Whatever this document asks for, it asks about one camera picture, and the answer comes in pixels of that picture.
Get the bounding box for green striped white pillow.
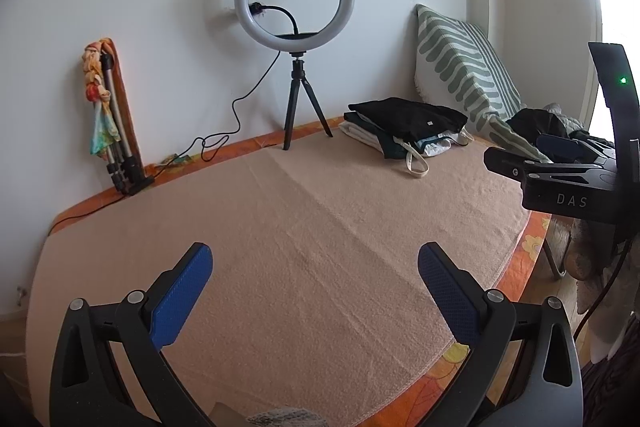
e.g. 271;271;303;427
413;3;552;164

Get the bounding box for beige towel table cover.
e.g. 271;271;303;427
46;116;554;427
25;121;532;424

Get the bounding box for teal white garment with straps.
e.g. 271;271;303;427
379;128;474;180

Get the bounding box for window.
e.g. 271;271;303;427
582;0;640;135

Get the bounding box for person's zebra striped pants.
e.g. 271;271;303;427
579;346;640;427

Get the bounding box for folded silver black tripod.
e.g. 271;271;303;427
99;51;157;198

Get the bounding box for metal table leg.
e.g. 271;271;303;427
541;236;567;281

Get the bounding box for orange narrow board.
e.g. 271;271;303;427
102;37;147;168

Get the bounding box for thin black light cable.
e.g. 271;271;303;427
46;51;282;234

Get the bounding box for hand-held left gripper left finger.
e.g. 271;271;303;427
49;242;217;427

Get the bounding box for ring light on black tripod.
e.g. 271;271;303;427
233;0;357;152

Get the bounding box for dark jacket heap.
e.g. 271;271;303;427
504;103;617;148

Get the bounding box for white folded garment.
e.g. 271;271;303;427
338;118;387;154

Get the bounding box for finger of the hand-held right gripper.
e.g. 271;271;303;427
482;147;532;184
535;133;617;166

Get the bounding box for black garment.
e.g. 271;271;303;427
347;98;469;144

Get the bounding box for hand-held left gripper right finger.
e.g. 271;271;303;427
416;241;584;427

